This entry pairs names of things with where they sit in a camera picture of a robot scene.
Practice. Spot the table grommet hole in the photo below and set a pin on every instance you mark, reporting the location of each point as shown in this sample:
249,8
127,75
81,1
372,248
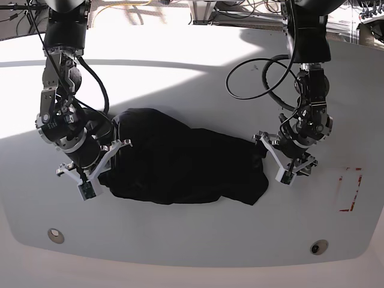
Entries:
55,236
319,247

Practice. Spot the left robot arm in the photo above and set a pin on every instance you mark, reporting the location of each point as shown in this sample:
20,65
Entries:
305,27

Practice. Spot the table grommet hole right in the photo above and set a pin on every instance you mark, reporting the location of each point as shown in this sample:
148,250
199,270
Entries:
319,247

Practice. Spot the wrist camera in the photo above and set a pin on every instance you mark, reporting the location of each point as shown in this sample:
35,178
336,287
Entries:
90,189
285,177

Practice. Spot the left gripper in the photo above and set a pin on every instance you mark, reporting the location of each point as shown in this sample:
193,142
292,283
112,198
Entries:
288,154

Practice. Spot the table grommet hole left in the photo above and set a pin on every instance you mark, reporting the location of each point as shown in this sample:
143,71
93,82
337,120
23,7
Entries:
55,236

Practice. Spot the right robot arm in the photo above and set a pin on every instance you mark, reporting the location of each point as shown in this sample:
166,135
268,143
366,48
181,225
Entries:
85,135

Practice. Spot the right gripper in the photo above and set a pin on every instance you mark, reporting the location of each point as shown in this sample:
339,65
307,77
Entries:
88,160

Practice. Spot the black T-shirt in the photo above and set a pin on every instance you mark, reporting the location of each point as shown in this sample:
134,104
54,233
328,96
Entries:
167,162

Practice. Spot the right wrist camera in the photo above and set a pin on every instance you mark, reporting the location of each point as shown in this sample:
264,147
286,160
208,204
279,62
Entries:
90,189

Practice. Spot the red tape rectangle marking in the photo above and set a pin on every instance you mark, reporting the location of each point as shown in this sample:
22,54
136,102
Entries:
348,188

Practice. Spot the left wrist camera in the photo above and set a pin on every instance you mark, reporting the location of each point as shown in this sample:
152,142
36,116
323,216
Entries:
285,177

